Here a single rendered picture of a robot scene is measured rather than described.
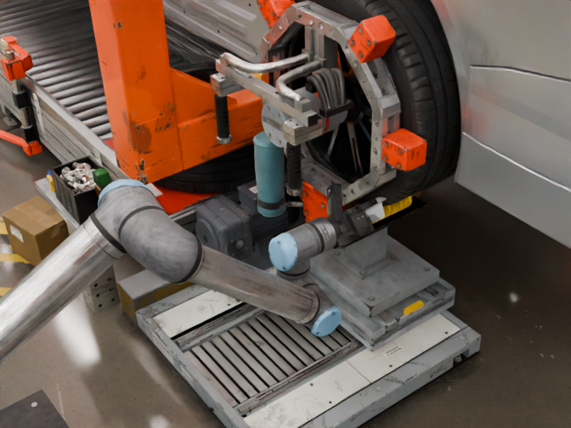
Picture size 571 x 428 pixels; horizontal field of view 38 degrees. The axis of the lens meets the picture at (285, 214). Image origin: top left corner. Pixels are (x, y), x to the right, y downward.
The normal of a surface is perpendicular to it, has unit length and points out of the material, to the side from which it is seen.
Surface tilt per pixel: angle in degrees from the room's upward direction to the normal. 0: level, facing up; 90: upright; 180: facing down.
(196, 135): 90
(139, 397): 0
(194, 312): 0
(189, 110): 90
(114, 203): 35
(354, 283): 0
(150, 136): 90
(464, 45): 90
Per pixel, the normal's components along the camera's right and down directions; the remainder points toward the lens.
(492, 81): -0.81, 0.36
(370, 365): -0.03, -0.82
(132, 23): 0.59, 0.45
